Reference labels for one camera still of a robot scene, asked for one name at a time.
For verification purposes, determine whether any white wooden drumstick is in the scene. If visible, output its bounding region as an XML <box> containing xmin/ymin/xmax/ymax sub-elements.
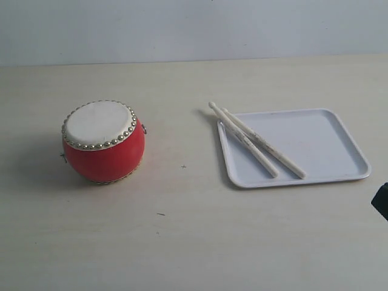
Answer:
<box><xmin>221</xmin><ymin>107</ymin><xmax>306</xmax><ymax>179</ymax></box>
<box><xmin>209</xmin><ymin>101</ymin><xmax>279</xmax><ymax>178</ymax></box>

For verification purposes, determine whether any white plastic tray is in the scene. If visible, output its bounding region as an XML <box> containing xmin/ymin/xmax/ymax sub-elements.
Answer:
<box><xmin>217</xmin><ymin>109</ymin><xmax>371</xmax><ymax>189</ymax></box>

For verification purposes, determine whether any small red drum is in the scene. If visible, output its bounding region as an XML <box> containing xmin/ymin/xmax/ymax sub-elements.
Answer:
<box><xmin>61</xmin><ymin>100</ymin><xmax>147</xmax><ymax>184</ymax></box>

